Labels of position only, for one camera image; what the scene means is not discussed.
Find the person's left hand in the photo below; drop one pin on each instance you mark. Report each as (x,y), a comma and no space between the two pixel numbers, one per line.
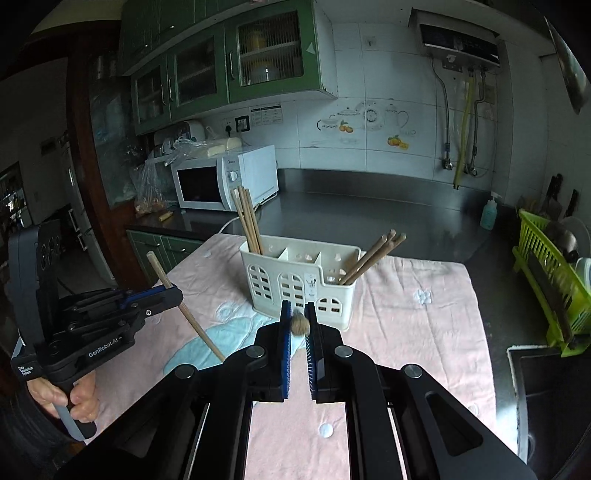
(85,397)

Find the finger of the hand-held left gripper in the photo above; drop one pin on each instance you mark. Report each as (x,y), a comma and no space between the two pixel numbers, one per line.
(157,308)
(152,293)

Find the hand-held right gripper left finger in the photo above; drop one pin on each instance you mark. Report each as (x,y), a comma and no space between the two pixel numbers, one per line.
(286,350)

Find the wall mounted water heater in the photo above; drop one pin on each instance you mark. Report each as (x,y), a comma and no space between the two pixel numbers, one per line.
(457,39)

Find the green upper wall cabinets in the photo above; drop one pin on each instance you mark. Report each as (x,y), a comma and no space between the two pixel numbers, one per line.
(207,74)

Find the clear plastic bag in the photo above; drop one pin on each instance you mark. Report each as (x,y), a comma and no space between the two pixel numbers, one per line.
(150,184)

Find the cream plastic utensil holder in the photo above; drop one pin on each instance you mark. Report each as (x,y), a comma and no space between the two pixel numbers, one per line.
(263,281)

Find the green plastic dish rack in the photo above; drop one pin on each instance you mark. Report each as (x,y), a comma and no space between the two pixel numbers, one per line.
(531,240)

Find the pink and blue towel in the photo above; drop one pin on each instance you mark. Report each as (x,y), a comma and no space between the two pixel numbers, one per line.
(415,323)

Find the white electric kettle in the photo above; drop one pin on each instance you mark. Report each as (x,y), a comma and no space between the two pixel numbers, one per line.
(191,131)

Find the long brown wooden chopstick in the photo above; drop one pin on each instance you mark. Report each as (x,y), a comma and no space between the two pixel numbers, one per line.
(197,323)
(244,221)
(255,222)
(250,221)

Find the thin light wooden chopstick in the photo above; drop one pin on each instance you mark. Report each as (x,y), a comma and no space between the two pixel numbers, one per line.
(383,254)
(370,256)
(300,325)
(364,257)

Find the green lower cabinet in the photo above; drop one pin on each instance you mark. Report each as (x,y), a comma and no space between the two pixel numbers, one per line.
(157,251)

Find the metal range hood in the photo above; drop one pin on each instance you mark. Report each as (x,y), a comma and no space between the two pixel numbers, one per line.
(570,64)

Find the dark kitchen sink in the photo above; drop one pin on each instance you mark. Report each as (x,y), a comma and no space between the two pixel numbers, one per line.
(554,406)

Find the black wall socket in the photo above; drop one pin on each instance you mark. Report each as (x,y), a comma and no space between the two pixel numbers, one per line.
(242,123)

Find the teapot wall decal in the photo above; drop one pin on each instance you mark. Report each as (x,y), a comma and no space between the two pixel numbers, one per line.
(369,120)

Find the white plate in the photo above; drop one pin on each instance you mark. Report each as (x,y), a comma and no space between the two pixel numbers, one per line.
(584,277)

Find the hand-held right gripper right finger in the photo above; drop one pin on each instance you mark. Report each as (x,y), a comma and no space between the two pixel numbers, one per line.
(311,355)

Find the person's left forearm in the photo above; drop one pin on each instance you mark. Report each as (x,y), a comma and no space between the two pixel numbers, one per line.
(32,434)

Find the teal soap bottle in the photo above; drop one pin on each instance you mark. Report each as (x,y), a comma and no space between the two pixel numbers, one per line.
(489,214)

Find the white microwave oven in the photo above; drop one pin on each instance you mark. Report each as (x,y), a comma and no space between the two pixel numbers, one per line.
(249,170)

